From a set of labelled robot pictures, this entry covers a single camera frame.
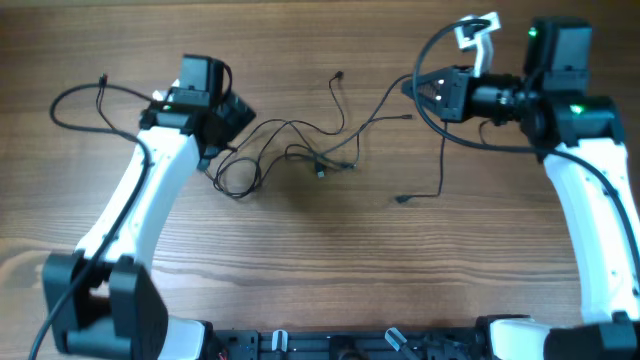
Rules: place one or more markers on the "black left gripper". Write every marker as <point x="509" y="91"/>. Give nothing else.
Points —
<point x="237" y="115"/>

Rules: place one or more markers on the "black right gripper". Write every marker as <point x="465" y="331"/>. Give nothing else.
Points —
<point x="453" y="82"/>

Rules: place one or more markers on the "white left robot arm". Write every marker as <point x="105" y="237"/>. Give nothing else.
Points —
<point x="101" y="299"/>

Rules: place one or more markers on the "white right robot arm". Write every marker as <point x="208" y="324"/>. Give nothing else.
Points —
<point x="580" y="141"/>

